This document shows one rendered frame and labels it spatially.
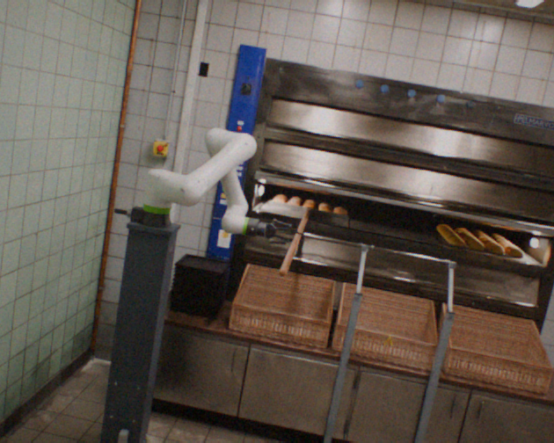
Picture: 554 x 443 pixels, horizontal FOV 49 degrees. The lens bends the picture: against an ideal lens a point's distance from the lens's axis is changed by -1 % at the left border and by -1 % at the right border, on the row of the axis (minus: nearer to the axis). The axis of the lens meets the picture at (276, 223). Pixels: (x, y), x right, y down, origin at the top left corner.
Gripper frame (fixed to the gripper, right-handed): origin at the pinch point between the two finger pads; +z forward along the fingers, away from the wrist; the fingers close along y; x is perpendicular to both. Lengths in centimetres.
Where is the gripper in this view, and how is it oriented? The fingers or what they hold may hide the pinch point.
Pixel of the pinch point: (297, 236)
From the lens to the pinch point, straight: 314.2
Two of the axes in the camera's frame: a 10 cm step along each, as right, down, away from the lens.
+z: 9.8, 1.9, -0.8
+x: -1.1, 1.5, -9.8
